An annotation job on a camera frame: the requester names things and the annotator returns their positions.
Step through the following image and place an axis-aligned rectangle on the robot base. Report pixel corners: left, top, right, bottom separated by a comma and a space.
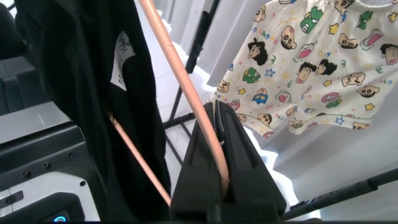
0, 55, 104, 223

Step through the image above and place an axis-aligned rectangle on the cream printed garment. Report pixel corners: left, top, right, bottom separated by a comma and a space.
208, 0, 398, 139

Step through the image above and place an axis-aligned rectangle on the black garment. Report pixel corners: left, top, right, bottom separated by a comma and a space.
14, 0, 172, 222

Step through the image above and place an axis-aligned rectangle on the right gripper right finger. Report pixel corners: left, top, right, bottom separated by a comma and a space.
214, 99, 288, 222

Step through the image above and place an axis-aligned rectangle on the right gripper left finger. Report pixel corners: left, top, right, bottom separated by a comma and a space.
170, 101, 229, 222

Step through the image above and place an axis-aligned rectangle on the white curtain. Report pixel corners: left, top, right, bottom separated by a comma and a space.
152, 0, 398, 215

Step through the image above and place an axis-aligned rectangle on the black clothes rack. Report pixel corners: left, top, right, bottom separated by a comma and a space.
162, 0, 398, 221

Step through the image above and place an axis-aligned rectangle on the pink clothes hanger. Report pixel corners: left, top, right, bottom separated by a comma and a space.
108, 0, 231, 207

